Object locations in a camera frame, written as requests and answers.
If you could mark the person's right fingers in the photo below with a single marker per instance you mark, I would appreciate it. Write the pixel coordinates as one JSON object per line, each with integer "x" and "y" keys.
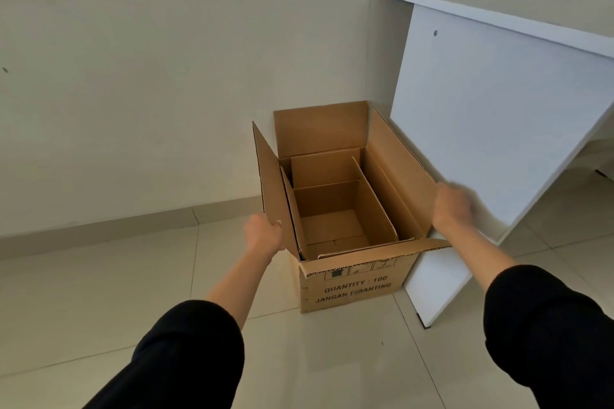
{"x": 459, "y": 193}

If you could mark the person's left forearm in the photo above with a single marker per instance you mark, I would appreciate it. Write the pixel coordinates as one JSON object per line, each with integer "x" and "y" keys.
{"x": 192, "y": 327}

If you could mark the person's right forearm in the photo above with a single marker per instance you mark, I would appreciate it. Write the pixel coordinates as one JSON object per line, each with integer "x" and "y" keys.
{"x": 527, "y": 308}

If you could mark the brown cardboard divider insert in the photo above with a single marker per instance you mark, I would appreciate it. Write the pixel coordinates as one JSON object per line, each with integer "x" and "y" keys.
{"x": 331, "y": 205}

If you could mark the person's right hand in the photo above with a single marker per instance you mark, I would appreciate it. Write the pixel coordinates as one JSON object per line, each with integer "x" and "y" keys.
{"x": 451, "y": 210}

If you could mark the person's left fingers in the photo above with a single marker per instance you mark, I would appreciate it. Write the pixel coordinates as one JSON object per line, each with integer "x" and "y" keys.
{"x": 277, "y": 230}

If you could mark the brown cardboard box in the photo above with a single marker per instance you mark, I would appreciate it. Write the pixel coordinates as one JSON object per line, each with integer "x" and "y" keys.
{"x": 345, "y": 217}

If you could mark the white desk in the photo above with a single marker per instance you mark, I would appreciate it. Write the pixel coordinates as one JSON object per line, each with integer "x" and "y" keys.
{"x": 489, "y": 126}

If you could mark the person's left hand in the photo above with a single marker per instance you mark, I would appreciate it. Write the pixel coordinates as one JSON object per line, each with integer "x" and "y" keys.
{"x": 261, "y": 236}

